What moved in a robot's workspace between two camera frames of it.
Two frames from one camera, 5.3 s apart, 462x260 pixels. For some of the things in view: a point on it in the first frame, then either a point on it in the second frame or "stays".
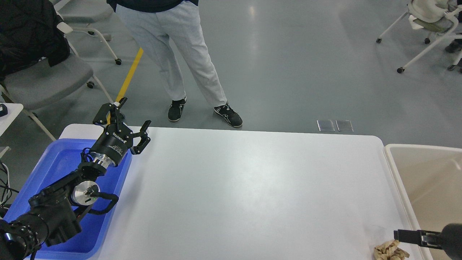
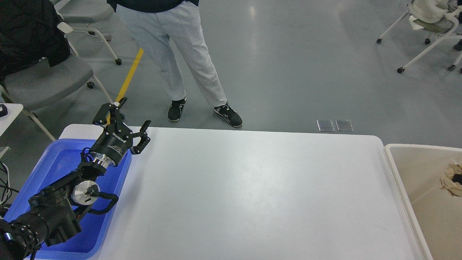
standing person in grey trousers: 165,29 stays
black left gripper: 114,143 stays
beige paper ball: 388,250 -> 454,189
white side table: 13,109 stays
